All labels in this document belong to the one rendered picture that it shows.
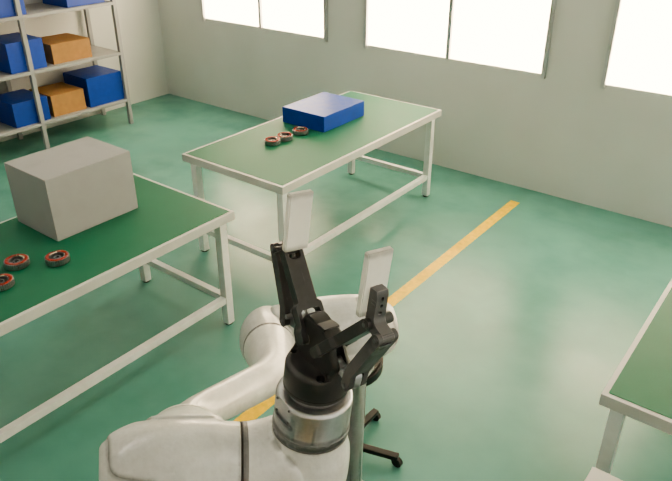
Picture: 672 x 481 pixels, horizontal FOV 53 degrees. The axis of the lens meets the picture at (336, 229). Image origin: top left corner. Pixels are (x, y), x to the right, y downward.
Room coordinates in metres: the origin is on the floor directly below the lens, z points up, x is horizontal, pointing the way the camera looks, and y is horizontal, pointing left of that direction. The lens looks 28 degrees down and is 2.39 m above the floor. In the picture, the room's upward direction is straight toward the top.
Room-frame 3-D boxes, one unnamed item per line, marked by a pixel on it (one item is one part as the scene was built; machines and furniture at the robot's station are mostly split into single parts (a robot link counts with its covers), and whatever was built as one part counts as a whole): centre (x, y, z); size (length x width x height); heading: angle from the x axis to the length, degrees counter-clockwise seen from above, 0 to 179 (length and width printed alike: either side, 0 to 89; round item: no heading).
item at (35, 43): (6.37, 3.03, 0.92); 0.42 x 0.36 x 0.28; 52
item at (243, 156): (4.67, 0.10, 0.38); 1.90 x 0.90 x 0.75; 142
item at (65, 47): (6.75, 2.75, 0.87); 0.42 x 0.40 x 0.19; 141
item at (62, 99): (6.64, 2.83, 0.39); 0.40 x 0.36 x 0.21; 51
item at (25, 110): (6.31, 3.07, 0.40); 0.42 x 0.36 x 0.23; 53
